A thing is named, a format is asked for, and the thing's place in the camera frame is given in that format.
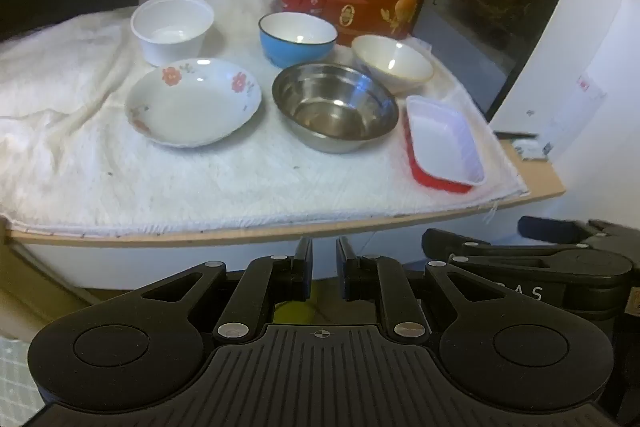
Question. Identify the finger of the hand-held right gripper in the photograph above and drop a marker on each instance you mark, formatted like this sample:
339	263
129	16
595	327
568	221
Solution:
480	249

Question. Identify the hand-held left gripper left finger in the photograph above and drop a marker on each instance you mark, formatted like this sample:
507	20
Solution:
305	259

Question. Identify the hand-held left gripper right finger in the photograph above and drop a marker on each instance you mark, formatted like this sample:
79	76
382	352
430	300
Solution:
345	263

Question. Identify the red and white rectangular tray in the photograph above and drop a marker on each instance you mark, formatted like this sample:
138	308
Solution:
442	142

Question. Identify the stainless steel bowl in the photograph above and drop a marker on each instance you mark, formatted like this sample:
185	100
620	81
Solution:
330	107

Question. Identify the white plastic bowl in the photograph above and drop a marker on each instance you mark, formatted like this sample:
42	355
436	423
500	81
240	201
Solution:
172	22

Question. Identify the yellow-green ball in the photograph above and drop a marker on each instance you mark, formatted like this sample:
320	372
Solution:
292	312

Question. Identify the white fluffy cloth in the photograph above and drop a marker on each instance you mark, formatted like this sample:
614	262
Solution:
225	187

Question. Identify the small white adapter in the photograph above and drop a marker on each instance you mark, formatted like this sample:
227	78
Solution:
535	151

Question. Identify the white floral plate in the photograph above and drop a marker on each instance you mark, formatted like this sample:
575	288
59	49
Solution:
192	107

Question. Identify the cream bowl gold rim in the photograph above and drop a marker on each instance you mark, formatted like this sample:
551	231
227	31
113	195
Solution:
395	62

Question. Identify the blue enamel bowl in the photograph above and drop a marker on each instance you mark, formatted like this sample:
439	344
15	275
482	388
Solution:
295	52

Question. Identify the white microwave oven black door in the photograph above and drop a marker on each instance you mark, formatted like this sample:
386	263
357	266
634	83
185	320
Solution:
500	7

